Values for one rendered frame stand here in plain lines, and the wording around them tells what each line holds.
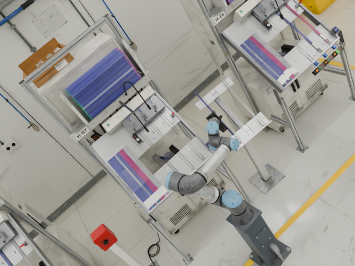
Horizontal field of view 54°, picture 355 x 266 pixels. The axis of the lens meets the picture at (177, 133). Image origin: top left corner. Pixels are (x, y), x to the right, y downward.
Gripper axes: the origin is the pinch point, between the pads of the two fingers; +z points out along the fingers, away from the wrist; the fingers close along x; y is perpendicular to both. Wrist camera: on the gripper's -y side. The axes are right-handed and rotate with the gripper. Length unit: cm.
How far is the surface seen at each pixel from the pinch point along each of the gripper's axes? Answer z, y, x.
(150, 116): 11, 36, 39
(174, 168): -3, -5, 52
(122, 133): 6, 42, 65
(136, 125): 4, 39, 51
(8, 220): -44, 56, 157
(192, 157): 3.8, -9.8, 37.3
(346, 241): -17, -125, -6
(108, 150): -3, 41, 80
